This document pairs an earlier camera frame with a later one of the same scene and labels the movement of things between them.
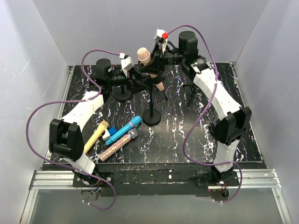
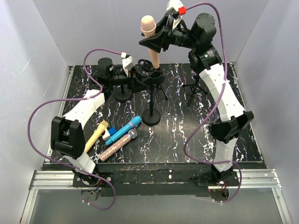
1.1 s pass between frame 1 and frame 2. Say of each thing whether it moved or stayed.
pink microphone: moved
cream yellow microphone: stayed
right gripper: moved
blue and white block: stayed
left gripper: stayed
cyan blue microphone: stayed
